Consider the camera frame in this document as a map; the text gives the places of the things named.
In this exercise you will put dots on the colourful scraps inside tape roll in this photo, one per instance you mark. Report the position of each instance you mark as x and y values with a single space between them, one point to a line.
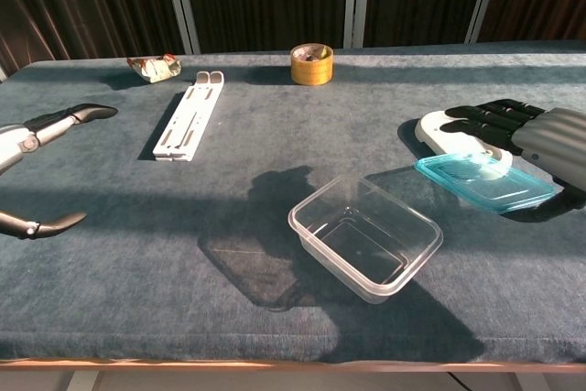
313 53

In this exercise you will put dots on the white table leg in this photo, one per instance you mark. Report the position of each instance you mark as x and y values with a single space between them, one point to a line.
82 381

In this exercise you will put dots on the teal container lid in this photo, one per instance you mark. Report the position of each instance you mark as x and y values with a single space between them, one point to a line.
499 189

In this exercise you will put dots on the yellow tape roll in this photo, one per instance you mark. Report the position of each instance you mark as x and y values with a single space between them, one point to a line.
311 72

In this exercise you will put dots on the white folding laptop stand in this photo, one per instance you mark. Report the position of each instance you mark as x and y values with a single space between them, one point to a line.
190 123

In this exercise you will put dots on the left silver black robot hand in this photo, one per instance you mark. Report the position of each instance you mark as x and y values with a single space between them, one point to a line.
46 127

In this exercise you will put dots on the white oval plastic base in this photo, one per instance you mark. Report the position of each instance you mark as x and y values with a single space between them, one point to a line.
432 132

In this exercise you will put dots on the blue-grey table cloth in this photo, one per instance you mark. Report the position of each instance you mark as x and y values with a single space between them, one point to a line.
137 272

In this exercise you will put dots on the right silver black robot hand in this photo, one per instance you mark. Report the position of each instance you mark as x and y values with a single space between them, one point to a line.
549 134

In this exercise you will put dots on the crumpled red white wrapper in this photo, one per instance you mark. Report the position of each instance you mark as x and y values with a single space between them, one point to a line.
155 68

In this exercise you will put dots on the clear plastic food container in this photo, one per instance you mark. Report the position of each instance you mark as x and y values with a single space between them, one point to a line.
320 226

